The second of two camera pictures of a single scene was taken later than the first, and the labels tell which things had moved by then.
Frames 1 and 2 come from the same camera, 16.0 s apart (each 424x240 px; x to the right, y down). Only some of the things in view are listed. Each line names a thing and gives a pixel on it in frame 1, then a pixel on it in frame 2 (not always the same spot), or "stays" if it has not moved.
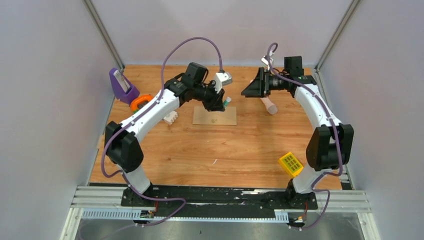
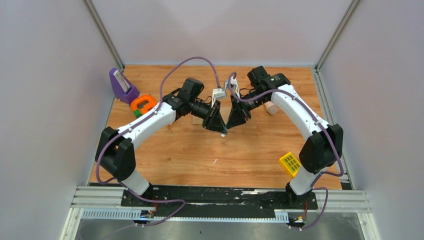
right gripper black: [259, 87] -> [239, 115]
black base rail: [217, 202] stays
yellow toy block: [291, 164] stays
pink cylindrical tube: [271, 108] stays
